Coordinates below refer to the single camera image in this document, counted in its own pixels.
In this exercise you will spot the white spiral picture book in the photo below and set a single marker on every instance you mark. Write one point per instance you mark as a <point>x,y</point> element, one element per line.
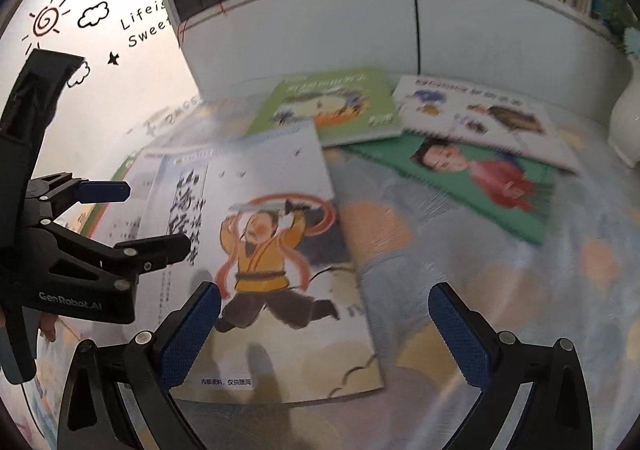
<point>450,124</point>

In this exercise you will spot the sword figure cover book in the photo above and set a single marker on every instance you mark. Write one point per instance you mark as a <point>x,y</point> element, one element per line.
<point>280,180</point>

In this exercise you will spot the white book black text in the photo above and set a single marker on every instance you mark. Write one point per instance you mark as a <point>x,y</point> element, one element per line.
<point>125,230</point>

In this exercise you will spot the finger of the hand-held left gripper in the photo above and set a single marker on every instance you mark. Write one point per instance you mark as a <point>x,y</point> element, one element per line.
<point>102,192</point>
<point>160,252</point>

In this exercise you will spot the blue white flower bouquet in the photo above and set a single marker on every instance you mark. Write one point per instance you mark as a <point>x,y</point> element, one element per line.
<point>631,42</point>

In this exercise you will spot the white vase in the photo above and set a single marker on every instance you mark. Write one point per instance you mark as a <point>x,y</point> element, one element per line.
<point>627,129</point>

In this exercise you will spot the green book girl cover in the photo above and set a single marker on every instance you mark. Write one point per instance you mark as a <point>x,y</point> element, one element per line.
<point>470,190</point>

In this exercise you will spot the light green picture book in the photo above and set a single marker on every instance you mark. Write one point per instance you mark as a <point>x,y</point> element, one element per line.
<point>360,119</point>

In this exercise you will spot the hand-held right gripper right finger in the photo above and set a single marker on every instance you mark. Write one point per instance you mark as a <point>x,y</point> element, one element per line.
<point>457,330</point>

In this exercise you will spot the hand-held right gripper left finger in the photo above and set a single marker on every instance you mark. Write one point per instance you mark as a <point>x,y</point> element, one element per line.
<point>192,330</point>

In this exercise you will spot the white bookshelf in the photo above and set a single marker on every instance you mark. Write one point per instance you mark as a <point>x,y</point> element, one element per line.
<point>325,29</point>

